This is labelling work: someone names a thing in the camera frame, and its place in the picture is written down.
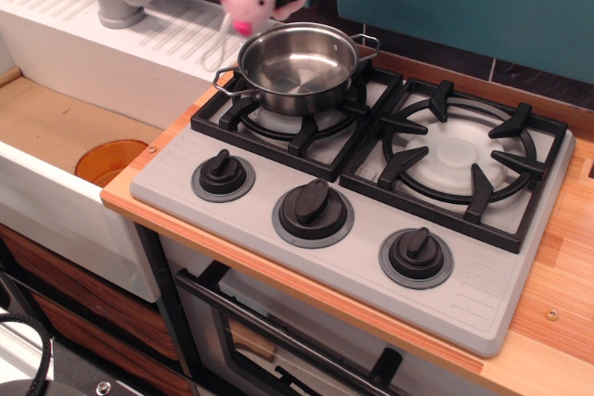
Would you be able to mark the stainless steel pan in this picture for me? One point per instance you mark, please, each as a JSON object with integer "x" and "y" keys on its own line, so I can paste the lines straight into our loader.
{"x": 297, "y": 69}

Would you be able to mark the black left burner grate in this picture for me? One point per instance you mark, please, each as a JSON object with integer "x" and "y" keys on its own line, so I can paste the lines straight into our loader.
{"x": 319, "y": 144}

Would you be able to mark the black burner grate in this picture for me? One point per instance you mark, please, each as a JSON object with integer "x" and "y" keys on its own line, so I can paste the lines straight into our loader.
{"x": 319, "y": 144}
{"x": 482, "y": 169}

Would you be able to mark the black left stove knob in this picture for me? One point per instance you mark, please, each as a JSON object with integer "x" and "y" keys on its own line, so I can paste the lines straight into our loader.
{"x": 223, "y": 178}

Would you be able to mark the black stove knob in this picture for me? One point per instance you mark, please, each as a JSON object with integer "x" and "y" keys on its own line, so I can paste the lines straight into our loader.
{"x": 313, "y": 216}
{"x": 416, "y": 258}
{"x": 223, "y": 178}

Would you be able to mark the black middle stove knob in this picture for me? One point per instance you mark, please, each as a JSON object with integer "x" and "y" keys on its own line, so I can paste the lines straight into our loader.
{"x": 313, "y": 216}

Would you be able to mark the black right burner grate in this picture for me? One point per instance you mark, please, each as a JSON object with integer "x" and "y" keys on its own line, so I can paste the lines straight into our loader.
{"x": 482, "y": 169}

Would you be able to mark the white toy sink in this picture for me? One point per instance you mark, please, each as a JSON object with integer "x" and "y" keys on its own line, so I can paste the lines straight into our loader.
{"x": 70, "y": 84}

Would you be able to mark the grey toy stove top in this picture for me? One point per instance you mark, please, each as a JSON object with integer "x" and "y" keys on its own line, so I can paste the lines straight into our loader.
{"x": 472, "y": 308}

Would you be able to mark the orange plastic bowl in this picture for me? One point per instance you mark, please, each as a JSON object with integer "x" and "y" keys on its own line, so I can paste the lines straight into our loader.
{"x": 103, "y": 163}

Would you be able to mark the black right stove knob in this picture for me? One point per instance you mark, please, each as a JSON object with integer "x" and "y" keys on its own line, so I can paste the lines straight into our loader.
{"x": 416, "y": 258}

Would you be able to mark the wooden drawer fronts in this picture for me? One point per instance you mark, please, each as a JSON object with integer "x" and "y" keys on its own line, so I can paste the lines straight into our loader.
{"x": 112, "y": 325}

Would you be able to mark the oven door with handle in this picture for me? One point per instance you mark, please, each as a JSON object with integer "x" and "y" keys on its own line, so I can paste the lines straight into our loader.
{"x": 278, "y": 345}

